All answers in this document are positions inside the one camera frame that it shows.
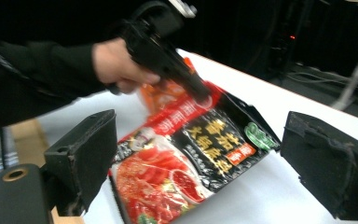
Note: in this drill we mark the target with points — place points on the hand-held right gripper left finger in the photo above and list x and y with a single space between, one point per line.
84 161

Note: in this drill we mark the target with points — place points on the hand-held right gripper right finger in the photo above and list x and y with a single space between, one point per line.
329 165

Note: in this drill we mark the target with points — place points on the orange transparent snack packet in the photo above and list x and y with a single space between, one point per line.
158 99

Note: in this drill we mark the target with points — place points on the black and red soup packet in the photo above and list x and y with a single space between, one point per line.
199 143

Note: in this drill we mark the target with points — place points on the white desk leg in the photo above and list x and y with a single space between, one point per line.
352 81

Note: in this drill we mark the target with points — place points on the black equipment stand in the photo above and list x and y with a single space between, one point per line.
287 46

